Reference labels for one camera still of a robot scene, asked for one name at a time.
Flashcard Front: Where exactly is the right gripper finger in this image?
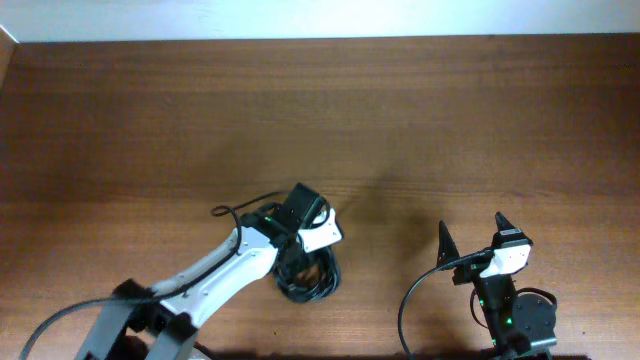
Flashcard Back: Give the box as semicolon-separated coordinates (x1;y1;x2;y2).
495;211;515;232
437;220;460;266

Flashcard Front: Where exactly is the left camera cable black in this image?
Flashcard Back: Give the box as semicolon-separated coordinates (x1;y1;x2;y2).
18;191;283;360

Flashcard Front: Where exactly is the thick black HDMI cable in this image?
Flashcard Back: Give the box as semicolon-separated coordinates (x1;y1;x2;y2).
272;243;343;304

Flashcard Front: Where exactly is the right camera cable black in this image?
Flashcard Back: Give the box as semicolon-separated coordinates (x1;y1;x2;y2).
397;248;496;360

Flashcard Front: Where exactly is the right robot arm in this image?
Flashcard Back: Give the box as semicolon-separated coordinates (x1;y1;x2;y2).
437;212;558;359

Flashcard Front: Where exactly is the camera cable black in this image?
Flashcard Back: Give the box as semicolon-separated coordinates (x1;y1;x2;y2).
18;191;283;360
397;248;496;360

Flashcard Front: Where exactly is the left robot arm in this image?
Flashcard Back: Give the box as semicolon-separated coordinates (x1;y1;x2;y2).
77;183;344;359

